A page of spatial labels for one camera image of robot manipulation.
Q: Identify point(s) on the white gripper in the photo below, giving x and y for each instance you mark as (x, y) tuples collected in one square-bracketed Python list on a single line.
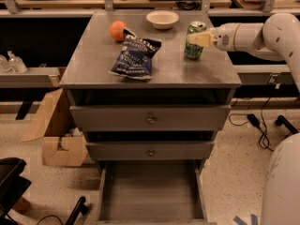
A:
[(223, 37)]

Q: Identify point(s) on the green soda can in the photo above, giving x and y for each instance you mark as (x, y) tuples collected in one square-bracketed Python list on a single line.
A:
[(193, 51)]

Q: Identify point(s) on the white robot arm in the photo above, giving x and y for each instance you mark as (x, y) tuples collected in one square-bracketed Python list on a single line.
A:
[(277, 39)]

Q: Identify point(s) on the grey top drawer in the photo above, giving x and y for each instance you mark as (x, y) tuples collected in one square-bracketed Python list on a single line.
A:
[(150, 117)]

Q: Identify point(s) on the grey drawer cabinet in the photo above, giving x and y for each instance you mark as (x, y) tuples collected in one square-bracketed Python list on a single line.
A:
[(176, 80)]

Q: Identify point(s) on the grey middle drawer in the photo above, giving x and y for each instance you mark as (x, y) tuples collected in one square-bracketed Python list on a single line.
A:
[(100, 151)]

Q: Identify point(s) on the grey open bottom drawer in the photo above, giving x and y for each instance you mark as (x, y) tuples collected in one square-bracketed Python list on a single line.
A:
[(151, 193)]

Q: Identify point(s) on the white paper bowl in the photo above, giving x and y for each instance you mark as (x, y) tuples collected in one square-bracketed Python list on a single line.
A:
[(162, 19)]

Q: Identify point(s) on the blue chip bag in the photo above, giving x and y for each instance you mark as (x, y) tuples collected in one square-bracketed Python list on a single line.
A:
[(135, 59)]

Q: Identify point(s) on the orange fruit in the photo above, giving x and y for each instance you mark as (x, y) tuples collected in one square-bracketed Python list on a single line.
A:
[(116, 30)]

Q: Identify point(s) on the black chair leg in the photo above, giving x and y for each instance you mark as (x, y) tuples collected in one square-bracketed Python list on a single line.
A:
[(281, 120)]

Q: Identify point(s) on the brown cardboard box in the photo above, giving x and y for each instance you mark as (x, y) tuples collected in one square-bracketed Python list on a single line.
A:
[(54, 124)]

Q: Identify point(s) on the blue floor tape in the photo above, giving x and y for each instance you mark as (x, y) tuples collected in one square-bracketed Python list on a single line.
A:
[(251, 220)]

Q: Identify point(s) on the clear plastic bottle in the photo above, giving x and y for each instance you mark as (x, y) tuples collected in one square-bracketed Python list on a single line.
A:
[(16, 63)]

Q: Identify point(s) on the black office chair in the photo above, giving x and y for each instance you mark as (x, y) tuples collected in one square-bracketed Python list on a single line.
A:
[(12, 186)]

